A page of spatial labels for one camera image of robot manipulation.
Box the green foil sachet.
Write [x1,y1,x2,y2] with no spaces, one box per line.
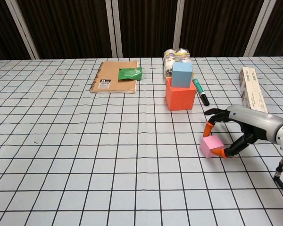
[117,67,143,82]

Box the small pink foam cube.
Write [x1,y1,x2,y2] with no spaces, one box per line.
[200,135,225,159]

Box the wooden ruler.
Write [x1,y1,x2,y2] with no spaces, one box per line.
[239,66,268,113]

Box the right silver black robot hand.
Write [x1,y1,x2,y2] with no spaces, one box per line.
[202,105,283,160]

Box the kraft spiral notebook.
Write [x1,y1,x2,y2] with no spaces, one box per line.
[89,60,139,94]

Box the dark pleated screen fabric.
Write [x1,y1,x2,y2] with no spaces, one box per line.
[0,0,283,60]

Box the large orange foam cube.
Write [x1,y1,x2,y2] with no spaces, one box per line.
[165,77,196,111]

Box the checkered light blue tablecloth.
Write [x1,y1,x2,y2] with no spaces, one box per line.
[0,56,283,226]

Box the white screen frame post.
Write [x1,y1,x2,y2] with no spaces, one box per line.
[105,0,123,58]
[173,0,188,57]
[244,0,277,57]
[6,0,40,59]

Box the plastic-wrapped tape roll pack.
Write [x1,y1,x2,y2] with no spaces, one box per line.
[163,48,194,80]

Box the green marker pen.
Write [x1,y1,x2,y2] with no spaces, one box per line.
[192,78,210,106]

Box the medium blue foam cube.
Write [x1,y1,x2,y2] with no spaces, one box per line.
[171,62,193,89]

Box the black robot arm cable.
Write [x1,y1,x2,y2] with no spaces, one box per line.
[273,154,283,199]

